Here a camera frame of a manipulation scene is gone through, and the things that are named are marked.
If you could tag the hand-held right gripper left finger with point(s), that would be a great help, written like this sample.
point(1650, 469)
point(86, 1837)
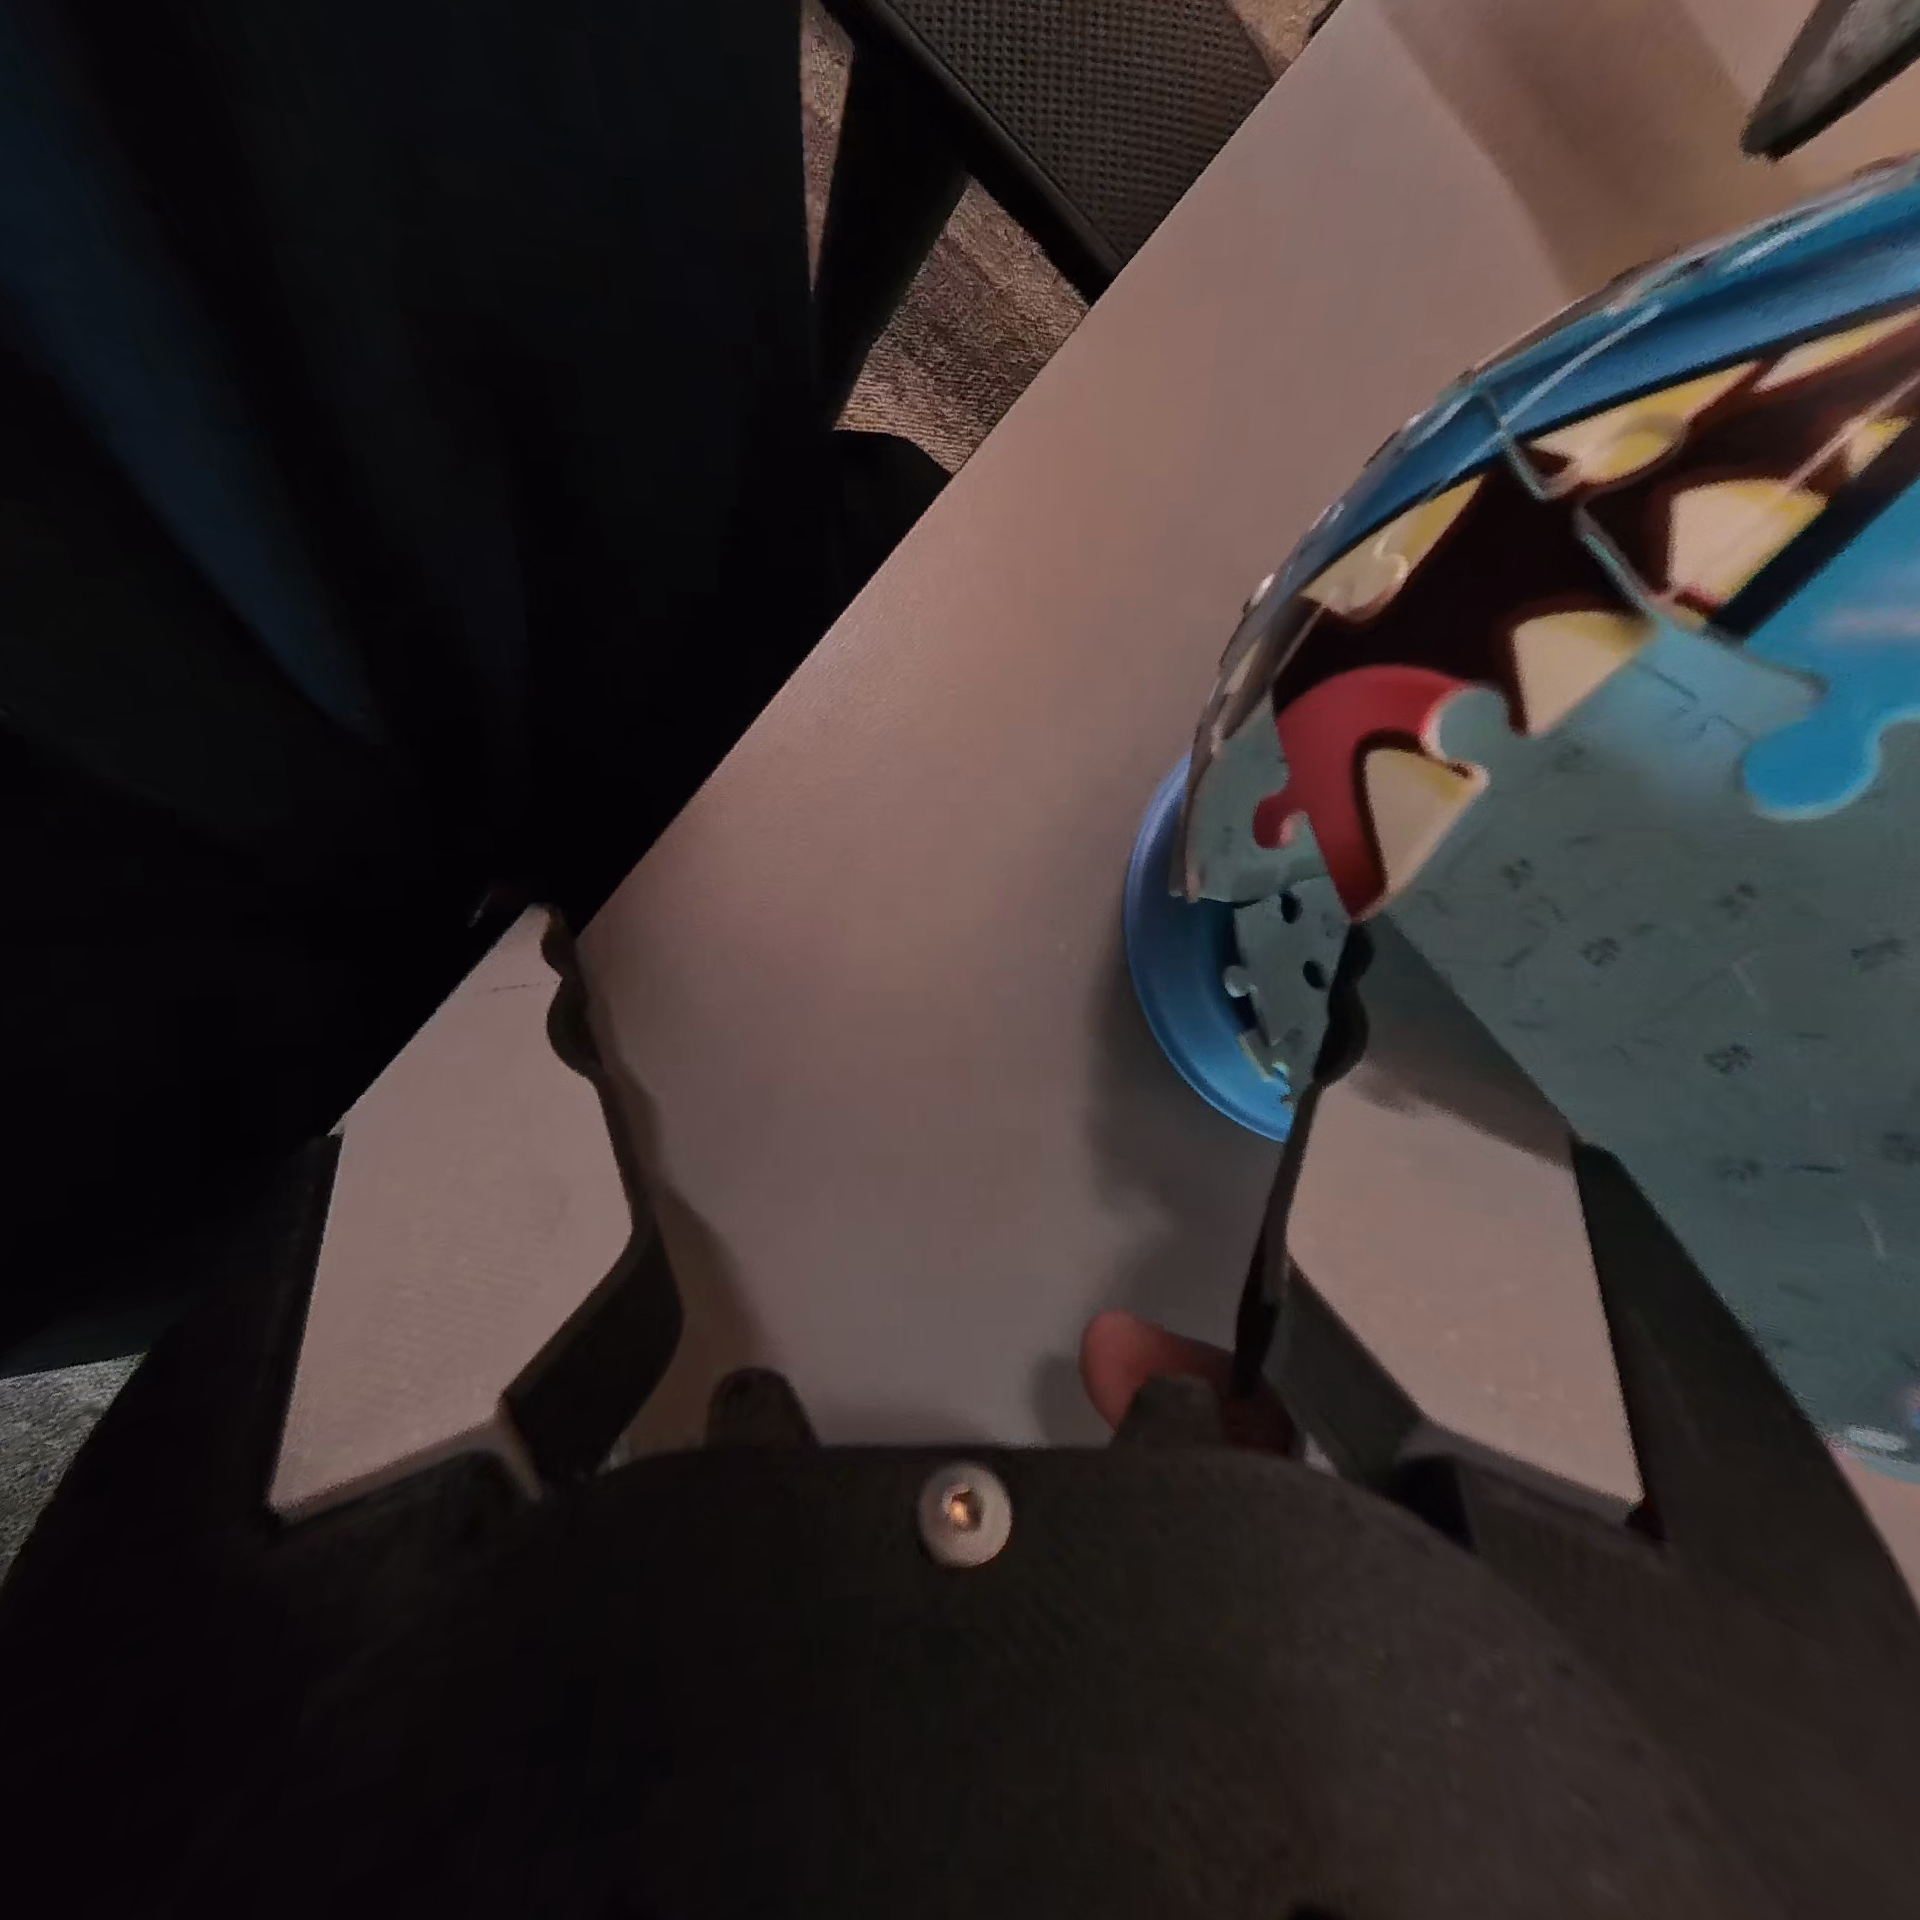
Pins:
point(452, 1275)

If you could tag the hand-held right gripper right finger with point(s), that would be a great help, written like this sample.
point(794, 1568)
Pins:
point(1456, 1322)

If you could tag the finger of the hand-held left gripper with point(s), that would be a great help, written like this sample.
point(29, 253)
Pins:
point(1822, 75)

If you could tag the blue round ball stand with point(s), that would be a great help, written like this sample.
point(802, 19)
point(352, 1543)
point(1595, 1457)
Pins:
point(1179, 992)

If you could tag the blue puzzle ball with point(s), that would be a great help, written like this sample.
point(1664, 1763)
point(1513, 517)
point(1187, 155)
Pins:
point(1651, 900)

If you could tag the person's right hand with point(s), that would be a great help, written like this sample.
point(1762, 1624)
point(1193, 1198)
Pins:
point(1147, 1350)

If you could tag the black mesh office chair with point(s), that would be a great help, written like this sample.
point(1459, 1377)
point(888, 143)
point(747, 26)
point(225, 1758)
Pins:
point(1081, 121)

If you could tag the person's dark clothing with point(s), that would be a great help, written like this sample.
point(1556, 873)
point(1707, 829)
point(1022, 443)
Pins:
point(374, 526)

